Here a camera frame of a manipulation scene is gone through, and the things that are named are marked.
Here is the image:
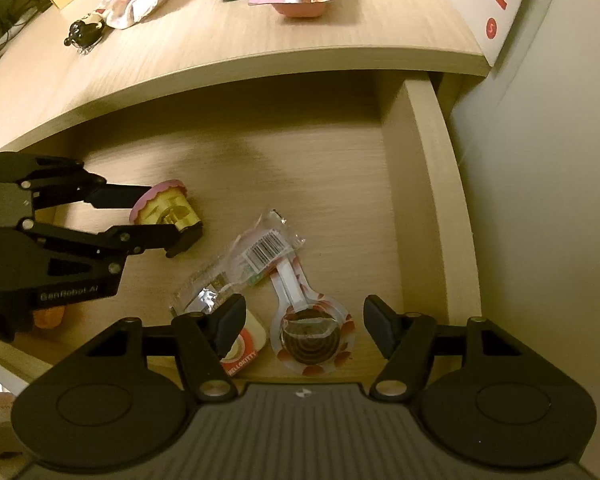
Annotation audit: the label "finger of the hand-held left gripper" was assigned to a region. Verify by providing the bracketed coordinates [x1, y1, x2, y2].
[0, 151, 154, 210]
[19, 221, 204, 274]

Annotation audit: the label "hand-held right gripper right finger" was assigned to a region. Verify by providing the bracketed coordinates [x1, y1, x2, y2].
[362, 294, 524, 403]

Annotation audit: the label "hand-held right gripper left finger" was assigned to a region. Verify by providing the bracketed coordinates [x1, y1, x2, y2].
[82, 293, 247, 403]

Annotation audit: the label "cream red keychain with bell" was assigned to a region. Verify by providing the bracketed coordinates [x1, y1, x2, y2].
[218, 307, 269, 377]

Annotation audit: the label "pink yellow cupcake toy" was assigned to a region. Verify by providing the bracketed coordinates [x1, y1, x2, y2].
[129, 178, 204, 229]

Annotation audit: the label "chocolate swirl lollipop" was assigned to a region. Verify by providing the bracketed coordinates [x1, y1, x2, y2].
[268, 255, 356, 377]

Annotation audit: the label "white front wooden drawer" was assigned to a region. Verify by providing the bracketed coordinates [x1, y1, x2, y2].
[0, 70, 484, 397]

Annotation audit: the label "clear crinkled wrapper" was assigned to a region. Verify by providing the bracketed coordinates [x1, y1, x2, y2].
[169, 260, 242, 319]

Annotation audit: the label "orange toy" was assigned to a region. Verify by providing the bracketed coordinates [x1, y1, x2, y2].
[32, 307, 66, 330]

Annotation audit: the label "clear barcode snack packet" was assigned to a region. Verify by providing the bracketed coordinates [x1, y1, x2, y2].
[227, 208, 307, 289]

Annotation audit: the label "black white figurine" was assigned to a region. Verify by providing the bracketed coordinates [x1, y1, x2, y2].
[63, 9, 106, 56]

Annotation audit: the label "white red printed card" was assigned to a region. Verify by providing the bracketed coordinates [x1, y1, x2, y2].
[422, 0, 539, 67]

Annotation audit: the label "black cables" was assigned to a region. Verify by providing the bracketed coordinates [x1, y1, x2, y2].
[0, 0, 52, 63]

